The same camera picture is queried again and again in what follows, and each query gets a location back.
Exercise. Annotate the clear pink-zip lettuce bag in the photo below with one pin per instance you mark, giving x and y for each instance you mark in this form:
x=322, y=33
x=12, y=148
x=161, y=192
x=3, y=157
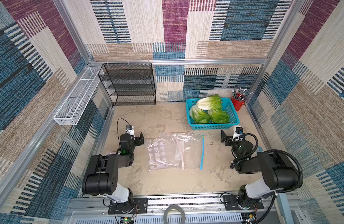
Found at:
x=166, y=151

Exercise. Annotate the grey tape roll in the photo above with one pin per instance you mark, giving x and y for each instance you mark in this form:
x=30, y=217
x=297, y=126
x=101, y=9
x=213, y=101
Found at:
x=174, y=211

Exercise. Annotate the chinese cabbage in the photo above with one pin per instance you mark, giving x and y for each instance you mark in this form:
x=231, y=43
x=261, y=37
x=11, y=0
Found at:
x=198, y=115
x=218, y=116

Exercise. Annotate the white mesh wall basket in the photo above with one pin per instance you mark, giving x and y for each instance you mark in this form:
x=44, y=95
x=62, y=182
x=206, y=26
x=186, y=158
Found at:
x=75, y=104

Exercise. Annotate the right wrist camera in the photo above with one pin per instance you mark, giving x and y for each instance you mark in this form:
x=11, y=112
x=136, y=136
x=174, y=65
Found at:
x=238, y=132

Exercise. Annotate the blue tape roll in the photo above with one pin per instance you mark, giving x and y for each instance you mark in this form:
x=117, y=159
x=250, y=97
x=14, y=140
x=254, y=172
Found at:
x=259, y=149

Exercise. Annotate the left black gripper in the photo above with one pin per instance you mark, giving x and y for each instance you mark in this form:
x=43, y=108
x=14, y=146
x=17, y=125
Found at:
x=137, y=140

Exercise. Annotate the teal plastic basket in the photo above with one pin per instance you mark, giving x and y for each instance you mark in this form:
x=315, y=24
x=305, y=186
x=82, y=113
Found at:
x=226, y=106

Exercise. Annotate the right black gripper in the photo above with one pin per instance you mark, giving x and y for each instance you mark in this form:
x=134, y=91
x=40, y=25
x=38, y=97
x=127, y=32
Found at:
x=228, y=139

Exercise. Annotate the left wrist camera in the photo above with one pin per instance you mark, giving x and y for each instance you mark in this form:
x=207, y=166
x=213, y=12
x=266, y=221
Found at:
x=130, y=130

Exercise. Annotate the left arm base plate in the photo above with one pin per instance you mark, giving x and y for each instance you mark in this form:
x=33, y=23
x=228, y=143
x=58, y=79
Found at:
x=136, y=205

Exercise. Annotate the black wire shelf rack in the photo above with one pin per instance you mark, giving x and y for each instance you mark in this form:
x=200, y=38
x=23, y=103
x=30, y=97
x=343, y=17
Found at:
x=129, y=83

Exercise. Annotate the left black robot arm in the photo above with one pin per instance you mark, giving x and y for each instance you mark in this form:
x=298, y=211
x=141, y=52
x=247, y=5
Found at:
x=101, y=178

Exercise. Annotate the clear blue-zip bag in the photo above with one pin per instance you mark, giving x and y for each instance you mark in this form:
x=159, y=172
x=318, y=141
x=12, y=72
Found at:
x=191, y=150

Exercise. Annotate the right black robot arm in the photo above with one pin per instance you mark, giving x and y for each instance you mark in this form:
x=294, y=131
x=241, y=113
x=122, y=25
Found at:
x=281, y=172

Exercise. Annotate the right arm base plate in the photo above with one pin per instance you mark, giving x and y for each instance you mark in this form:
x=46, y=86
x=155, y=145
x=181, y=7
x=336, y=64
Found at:
x=233, y=203

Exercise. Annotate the red utensil cup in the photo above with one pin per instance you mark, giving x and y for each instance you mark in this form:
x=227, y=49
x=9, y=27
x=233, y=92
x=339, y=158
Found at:
x=239, y=102

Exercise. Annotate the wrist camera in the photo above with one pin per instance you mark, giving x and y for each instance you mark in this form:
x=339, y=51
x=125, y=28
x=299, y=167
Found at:
x=130, y=130
x=238, y=132

